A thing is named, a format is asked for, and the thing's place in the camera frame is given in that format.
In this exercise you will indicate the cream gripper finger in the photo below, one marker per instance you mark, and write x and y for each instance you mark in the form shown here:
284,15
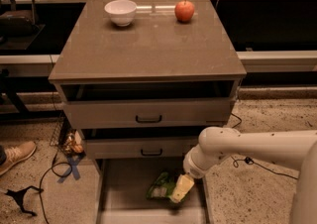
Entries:
183,185

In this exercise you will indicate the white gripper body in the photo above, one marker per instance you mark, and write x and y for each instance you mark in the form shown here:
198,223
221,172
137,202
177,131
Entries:
192,168

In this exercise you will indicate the green rice chip bag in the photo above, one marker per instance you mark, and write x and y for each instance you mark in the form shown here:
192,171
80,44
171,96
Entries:
162,187

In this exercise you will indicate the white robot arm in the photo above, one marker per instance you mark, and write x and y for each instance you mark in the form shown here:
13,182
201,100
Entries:
292,149

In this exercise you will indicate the bottom grey drawer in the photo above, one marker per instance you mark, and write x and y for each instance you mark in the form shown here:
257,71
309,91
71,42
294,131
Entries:
122,194

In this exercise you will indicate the grey drawer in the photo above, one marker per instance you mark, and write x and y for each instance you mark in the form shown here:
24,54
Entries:
122,194
148,142
149,104

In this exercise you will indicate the top grey drawer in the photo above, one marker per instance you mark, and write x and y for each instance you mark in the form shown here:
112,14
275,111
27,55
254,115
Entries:
149,104

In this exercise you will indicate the middle grey drawer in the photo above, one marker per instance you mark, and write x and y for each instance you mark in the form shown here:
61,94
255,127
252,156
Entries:
148,142

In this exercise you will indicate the grey drawer cabinet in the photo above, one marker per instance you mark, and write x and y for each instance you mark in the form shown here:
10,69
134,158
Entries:
154,48

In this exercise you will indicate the snack bag on floor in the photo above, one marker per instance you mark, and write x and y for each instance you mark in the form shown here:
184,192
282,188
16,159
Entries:
72,144

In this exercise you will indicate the black bag on shelf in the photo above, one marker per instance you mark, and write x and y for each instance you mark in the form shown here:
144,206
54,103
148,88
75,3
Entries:
18,23

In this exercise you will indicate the red apple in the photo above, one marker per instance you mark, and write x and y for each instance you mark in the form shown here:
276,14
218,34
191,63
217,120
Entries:
184,10

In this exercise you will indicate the white ceramic bowl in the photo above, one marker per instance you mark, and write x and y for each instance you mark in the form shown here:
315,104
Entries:
121,12

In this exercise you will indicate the tan shoe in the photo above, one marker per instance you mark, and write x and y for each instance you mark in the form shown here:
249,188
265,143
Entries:
11,156

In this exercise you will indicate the black metal bracket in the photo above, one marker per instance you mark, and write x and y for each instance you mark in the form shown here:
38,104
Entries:
18,197

